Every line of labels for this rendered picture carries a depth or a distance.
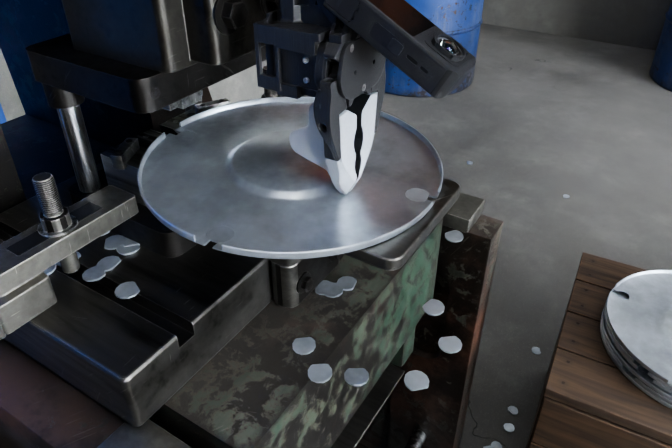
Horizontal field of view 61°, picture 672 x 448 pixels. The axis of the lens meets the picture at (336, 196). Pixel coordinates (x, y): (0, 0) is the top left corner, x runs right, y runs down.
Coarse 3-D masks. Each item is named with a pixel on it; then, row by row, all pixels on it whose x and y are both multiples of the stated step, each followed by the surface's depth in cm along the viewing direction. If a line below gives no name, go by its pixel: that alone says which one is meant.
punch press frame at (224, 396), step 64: (0, 0) 87; (0, 128) 62; (128, 128) 84; (0, 192) 64; (256, 320) 57; (320, 320) 57; (384, 320) 64; (192, 384) 51; (256, 384) 51; (320, 384) 54
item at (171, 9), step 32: (64, 0) 50; (96, 0) 48; (128, 0) 46; (160, 0) 44; (192, 0) 45; (224, 0) 46; (256, 0) 49; (96, 32) 50; (128, 32) 47; (160, 32) 46; (192, 32) 47; (224, 32) 47; (160, 64) 47; (192, 64) 49
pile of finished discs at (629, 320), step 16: (640, 272) 101; (656, 272) 102; (624, 288) 98; (640, 288) 98; (656, 288) 98; (608, 304) 95; (624, 304) 95; (640, 304) 95; (656, 304) 95; (608, 320) 92; (624, 320) 92; (640, 320) 92; (656, 320) 92; (608, 336) 92; (624, 336) 89; (640, 336) 89; (656, 336) 89; (608, 352) 91; (624, 352) 87; (640, 352) 86; (656, 352) 86; (624, 368) 88; (640, 368) 86; (656, 368) 84; (640, 384) 85; (656, 384) 83; (656, 400) 84
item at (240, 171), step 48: (192, 144) 58; (240, 144) 58; (288, 144) 58; (384, 144) 59; (144, 192) 51; (192, 192) 51; (240, 192) 51; (288, 192) 50; (336, 192) 51; (384, 192) 52; (432, 192) 52; (192, 240) 45; (240, 240) 45; (288, 240) 46; (336, 240) 46; (384, 240) 46
